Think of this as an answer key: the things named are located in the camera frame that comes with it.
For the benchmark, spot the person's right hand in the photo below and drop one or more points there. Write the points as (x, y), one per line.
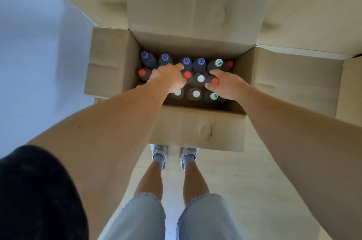
(229, 87)

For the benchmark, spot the person's left hand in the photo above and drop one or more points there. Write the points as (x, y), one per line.
(168, 78)

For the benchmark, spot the group of bottles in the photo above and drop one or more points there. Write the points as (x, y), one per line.
(165, 57)

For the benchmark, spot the brown cardboard box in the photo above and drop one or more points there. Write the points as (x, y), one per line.
(198, 16)

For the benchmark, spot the person's left forearm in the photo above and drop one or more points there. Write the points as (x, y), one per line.
(113, 124)

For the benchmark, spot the person's right forearm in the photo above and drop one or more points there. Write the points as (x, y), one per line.
(297, 135)

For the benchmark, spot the person's right leg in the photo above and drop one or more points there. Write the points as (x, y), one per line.
(195, 183)

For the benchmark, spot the person's leg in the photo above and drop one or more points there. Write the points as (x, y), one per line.
(150, 180)
(195, 183)

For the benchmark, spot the person's left leg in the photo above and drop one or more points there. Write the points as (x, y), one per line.
(150, 180)

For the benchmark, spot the white sneaker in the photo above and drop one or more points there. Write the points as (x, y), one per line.
(159, 148)
(190, 151)

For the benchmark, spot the grey sock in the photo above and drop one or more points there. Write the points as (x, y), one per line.
(188, 162)
(159, 162)

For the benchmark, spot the light denim shorts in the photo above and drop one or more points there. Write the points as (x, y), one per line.
(206, 220)

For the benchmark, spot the black t-shirt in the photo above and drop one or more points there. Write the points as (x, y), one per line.
(36, 191)

